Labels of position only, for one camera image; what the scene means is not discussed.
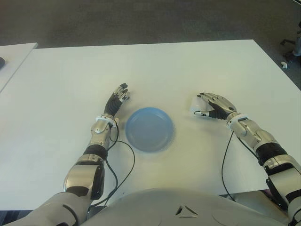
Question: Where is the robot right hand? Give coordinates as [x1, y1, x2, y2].
[194, 92, 237, 121]

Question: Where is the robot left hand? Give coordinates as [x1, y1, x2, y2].
[104, 82, 131, 116]

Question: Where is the white square charger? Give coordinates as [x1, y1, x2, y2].
[190, 96, 212, 113]

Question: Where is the blue round plate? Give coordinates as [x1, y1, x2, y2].
[125, 107, 176, 153]

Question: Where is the person's blue jeans leg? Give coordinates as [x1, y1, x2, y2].
[293, 32, 301, 57]

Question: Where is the white side table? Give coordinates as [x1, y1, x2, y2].
[0, 42, 39, 94]

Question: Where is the grey robot torso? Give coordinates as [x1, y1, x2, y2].
[79, 187, 290, 226]

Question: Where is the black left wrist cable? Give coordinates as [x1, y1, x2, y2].
[89, 124, 136, 208]

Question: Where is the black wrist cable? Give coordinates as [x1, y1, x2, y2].
[221, 130, 264, 201]
[89, 124, 136, 208]

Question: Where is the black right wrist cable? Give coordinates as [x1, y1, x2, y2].
[221, 130, 264, 201]

